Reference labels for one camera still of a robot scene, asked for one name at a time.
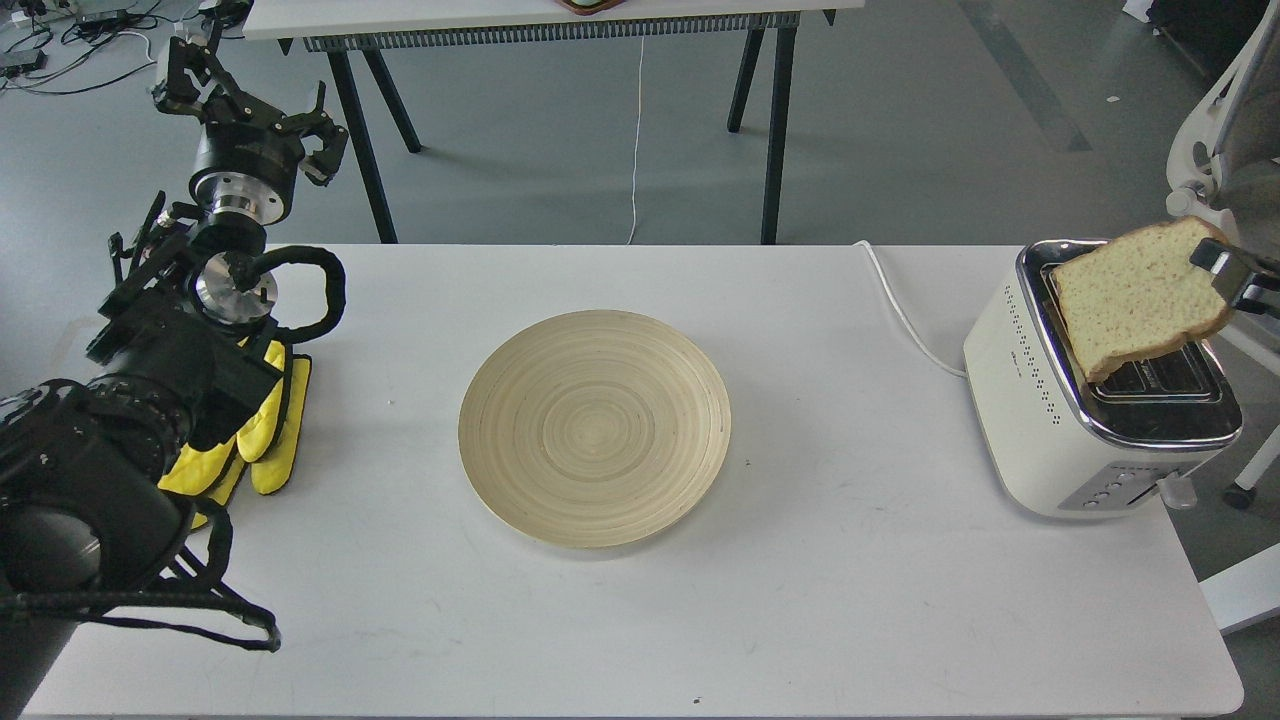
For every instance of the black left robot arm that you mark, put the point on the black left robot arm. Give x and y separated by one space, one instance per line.
196 355

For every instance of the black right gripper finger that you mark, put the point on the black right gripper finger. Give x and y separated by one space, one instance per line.
1246 281

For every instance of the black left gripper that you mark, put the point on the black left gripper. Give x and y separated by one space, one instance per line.
246 160

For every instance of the slice of brown bread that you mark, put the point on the slice of brown bread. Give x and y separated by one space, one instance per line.
1138 297

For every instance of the brown object on background table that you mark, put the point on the brown object on background table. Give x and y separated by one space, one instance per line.
588 7

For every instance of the cream and chrome toaster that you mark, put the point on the cream and chrome toaster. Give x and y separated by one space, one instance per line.
1065 448

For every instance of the round bamboo plate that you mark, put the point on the round bamboo plate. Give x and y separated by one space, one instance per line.
594 429

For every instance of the yellow oven mitt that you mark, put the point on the yellow oven mitt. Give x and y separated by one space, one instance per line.
264 450

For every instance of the background table with black legs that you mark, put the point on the background table with black legs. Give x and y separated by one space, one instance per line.
338 29

